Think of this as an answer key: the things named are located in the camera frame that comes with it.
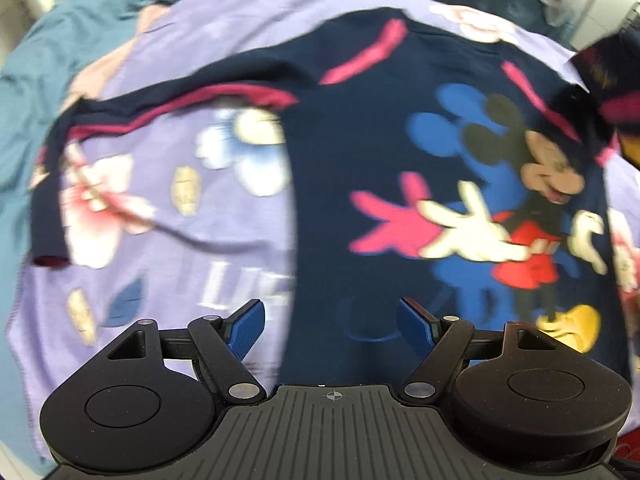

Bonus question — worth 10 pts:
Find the navy Minnie Mouse shirt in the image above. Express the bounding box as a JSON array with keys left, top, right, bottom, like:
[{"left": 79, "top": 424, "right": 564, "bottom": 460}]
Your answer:
[{"left": 30, "top": 6, "right": 640, "bottom": 388}]

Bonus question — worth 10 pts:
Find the red garment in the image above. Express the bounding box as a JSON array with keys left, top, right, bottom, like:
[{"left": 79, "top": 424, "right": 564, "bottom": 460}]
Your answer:
[{"left": 614, "top": 429, "right": 640, "bottom": 467}]

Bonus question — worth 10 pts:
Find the teal blanket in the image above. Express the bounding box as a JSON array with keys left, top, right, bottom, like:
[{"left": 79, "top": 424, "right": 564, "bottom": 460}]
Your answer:
[{"left": 0, "top": 0, "right": 191, "bottom": 466}]

